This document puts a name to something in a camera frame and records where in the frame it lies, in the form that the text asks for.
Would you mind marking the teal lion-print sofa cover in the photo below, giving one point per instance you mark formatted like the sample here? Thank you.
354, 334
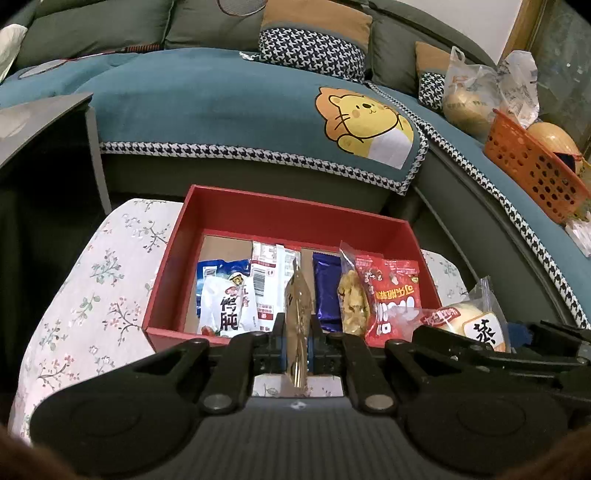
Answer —
221, 106

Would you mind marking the orange plastic basket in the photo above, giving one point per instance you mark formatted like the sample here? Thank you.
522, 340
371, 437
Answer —
531, 170

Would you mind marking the teal houndstooth-trim sofa cover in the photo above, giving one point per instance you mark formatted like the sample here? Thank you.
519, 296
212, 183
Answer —
521, 198

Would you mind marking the white crumpled plastic bag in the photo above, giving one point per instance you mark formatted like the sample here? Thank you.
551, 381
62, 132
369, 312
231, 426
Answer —
519, 87

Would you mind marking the dark blue snack packet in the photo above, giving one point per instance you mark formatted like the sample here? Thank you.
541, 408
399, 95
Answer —
325, 286

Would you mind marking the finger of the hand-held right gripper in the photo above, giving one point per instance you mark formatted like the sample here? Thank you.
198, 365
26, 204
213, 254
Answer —
519, 333
461, 344

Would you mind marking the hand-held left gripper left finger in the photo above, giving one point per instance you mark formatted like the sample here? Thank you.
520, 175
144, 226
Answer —
280, 344

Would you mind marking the red cardboard box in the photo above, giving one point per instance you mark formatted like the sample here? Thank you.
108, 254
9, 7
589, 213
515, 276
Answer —
286, 217

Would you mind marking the white and red barcode packet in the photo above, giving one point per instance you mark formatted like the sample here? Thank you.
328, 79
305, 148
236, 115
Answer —
268, 277

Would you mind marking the wooden framed glass cabinet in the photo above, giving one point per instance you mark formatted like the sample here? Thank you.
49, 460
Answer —
558, 46

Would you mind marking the yellow-label pastry packet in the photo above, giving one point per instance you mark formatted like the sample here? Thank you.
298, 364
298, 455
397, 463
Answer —
351, 295

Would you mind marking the plastic bag with melon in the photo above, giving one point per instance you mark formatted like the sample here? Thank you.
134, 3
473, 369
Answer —
468, 106

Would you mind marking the floral tablecloth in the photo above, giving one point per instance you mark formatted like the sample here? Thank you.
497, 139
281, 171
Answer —
92, 286

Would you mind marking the steamed bun packet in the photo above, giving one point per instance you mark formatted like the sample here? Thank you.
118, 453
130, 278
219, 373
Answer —
475, 318

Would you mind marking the golden clear snack packet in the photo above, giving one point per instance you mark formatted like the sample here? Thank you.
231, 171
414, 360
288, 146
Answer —
298, 314

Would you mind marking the grey side table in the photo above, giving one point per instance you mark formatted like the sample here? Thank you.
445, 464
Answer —
41, 120

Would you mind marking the white pillow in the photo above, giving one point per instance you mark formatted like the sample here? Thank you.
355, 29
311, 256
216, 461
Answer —
11, 48

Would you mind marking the yellow melon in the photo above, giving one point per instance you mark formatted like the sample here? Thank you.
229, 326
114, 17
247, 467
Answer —
551, 138

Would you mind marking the large brown houndstooth cushion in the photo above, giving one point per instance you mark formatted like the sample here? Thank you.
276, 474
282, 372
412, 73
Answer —
314, 41

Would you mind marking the small brown houndstooth cushion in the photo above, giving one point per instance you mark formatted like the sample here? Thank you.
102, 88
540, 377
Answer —
431, 78

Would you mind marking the red peanut packet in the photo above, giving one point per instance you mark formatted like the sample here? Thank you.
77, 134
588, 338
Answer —
392, 295

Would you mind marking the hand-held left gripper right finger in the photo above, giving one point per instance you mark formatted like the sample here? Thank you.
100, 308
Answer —
316, 344

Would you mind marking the white packet with red print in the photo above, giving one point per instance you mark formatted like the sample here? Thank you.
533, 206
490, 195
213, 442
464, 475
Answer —
228, 304

